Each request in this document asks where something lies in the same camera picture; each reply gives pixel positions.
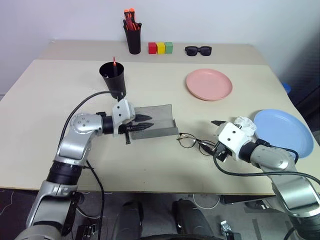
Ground crumpled clear plastic wrap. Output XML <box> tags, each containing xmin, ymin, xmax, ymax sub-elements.
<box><xmin>231</xmin><ymin>115</ymin><xmax>258</xmax><ymax>139</ymax></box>

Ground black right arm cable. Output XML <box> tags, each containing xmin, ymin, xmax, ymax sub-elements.
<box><xmin>212</xmin><ymin>138</ymin><xmax>320</xmax><ymax>183</ymax></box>

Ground blue plate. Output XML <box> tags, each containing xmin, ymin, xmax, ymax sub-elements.
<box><xmin>252</xmin><ymin>108</ymin><xmax>315</xmax><ymax>160</ymax></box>

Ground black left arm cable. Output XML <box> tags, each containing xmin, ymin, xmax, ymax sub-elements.
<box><xmin>60</xmin><ymin>90</ymin><xmax>120</xmax><ymax>144</ymax></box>

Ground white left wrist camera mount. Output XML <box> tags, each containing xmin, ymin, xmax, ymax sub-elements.
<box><xmin>111</xmin><ymin>98</ymin><xmax>136</xmax><ymax>138</ymax></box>

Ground dark rounded shape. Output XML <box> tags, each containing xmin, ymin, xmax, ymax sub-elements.
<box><xmin>112</xmin><ymin>200</ymin><xmax>145</xmax><ymax>240</ymax></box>
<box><xmin>171</xmin><ymin>198</ymin><xmax>216</xmax><ymax>240</ymax></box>

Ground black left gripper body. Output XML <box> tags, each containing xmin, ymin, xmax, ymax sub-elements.
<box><xmin>117</xmin><ymin>114</ymin><xmax>137</xmax><ymax>136</ymax></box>

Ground black cable under arm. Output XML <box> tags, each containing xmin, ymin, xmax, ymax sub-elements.
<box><xmin>84</xmin><ymin>159</ymin><xmax>105</xmax><ymax>240</ymax></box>

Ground wide black plastic cup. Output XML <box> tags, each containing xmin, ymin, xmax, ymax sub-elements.
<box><xmin>99</xmin><ymin>61</ymin><xmax>128</xmax><ymax>100</ymax></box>

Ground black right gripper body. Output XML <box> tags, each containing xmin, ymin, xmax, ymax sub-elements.
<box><xmin>213</xmin><ymin>141</ymin><xmax>233</xmax><ymax>164</ymax></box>

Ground tall black pen cup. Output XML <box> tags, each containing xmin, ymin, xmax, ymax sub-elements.
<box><xmin>122</xmin><ymin>21</ymin><xmax>143</xmax><ymax>55</ymax></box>

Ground thin-framed eyeglasses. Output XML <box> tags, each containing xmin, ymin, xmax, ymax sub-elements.
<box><xmin>175</xmin><ymin>132</ymin><xmax>216</xmax><ymax>157</ymax></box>

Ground black sunglasses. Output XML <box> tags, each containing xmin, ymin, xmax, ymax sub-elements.
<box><xmin>184</xmin><ymin>45</ymin><xmax>213</xmax><ymax>57</ymax></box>

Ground red cube block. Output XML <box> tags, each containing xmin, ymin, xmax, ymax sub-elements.
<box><xmin>147</xmin><ymin>41</ymin><xmax>158</xmax><ymax>55</ymax></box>

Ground pink plate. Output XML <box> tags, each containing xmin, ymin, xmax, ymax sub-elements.
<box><xmin>185</xmin><ymin>68</ymin><xmax>234</xmax><ymax>102</ymax></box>

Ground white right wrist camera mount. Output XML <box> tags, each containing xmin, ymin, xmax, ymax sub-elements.
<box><xmin>215</xmin><ymin>121</ymin><xmax>256</xmax><ymax>161</ymax></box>

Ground black table frame bar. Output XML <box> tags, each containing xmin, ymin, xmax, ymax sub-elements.
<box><xmin>220</xmin><ymin>194</ymin><xmax>276</xmax><ymax>209</ymax></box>

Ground caster wheel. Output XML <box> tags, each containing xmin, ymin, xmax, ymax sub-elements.
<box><xmin>219</xmin><ymin>219</ymin><xmax>242</xmax><ymax>240</ymax></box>

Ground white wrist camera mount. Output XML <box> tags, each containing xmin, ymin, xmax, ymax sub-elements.
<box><xmin>111</xmin><ymin>98</ymin><xmax>136</xmax><ymax>138</ymax></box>
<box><xmin>215</xmin><ymin>121</ymin><xmax>256</xmax><ymax>161</ymax></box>

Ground grey metal tray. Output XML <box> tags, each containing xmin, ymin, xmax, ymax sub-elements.
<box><xmin>124</xmin><ymin>103</ymin><xmax>180</xmax><ymax>146</ymax></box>

